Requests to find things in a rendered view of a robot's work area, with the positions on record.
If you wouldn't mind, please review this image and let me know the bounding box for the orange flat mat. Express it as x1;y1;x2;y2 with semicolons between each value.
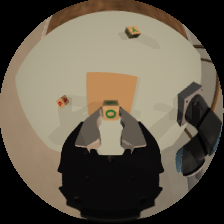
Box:
87;72;137;115

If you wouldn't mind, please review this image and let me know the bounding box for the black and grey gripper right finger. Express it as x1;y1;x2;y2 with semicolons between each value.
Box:
119;107;164;174

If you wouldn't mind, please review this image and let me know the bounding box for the tan letter block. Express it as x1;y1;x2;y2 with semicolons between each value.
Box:
56;95;69;109
102;100;120;120
125;26;141;39

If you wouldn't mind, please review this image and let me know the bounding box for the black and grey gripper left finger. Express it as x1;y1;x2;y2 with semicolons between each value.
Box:
57;107;103;173

